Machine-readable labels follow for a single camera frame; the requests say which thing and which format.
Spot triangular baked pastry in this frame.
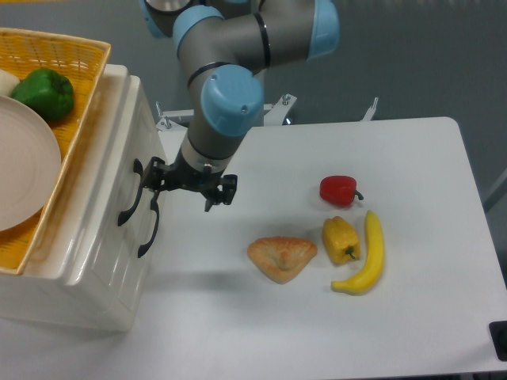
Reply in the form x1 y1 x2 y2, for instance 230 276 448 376
247 236 318 284

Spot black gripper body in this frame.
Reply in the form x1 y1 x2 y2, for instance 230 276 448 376
165 156 223 198

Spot yellow woven basket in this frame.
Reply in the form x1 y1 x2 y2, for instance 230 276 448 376
0 26 112 276

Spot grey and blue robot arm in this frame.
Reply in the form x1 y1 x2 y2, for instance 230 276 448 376
134 1 340 207

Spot yellow banana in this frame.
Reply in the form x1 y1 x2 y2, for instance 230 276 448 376
330 211 385 295

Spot white round vegetable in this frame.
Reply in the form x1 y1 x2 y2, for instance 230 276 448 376
0 70 20 97

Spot red bell pepper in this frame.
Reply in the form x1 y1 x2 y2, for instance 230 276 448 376
319 175 364 207

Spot green bell pepper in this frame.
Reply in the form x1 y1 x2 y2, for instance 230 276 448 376
11 68 74 122

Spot white drawer cabinet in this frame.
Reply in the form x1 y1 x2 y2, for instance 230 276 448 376
0 63 171 333

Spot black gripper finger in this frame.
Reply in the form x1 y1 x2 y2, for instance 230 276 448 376
203 174 238 212
143 157 171 205

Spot white metal base frame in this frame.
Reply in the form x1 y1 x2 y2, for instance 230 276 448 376
155 93 379 131

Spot black corner device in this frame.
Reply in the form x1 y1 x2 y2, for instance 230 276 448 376
489 321 507 362

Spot beige round plate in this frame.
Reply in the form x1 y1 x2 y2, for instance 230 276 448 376
1 97 61 230

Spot yellow bell pepper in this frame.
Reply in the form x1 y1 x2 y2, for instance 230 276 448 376
322 216 361 265

